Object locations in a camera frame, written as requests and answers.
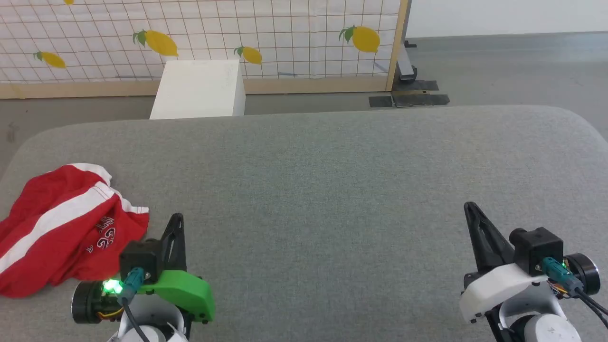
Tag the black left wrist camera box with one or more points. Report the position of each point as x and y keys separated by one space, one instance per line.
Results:
x=140 y=259

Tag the red shorts with white stripes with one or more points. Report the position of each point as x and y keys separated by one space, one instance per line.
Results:
x=52 y=237

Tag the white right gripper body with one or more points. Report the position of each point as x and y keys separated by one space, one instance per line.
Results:
x=498 y=287

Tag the grey fabric sofa cushion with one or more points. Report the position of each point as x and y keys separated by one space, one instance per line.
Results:
x=308 y=199

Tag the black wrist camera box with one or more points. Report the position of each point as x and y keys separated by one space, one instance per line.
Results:
x=539 y=247
x=140 y=259

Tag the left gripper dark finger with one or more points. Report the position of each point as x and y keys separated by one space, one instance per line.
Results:
x=175 y=247

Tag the white and grey left arm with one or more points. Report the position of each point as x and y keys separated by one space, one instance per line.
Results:
x=142 y=323

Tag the white rectangular box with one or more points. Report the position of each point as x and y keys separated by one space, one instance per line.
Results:
x=199 y=90

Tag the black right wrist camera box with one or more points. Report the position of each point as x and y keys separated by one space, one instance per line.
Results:
x=539 y=247

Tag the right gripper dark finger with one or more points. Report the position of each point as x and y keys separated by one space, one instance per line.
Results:
x=489 y=247

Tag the grey metal partition foot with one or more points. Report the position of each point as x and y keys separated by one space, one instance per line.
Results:
x=406 y=61

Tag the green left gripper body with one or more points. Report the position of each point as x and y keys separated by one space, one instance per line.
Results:
x=185 y=289

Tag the black floor plate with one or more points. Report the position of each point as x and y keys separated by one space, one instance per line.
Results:
x=418 y=85
x=413 y=100

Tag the white and grey right arm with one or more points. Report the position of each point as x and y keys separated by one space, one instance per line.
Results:
x=536 y=323

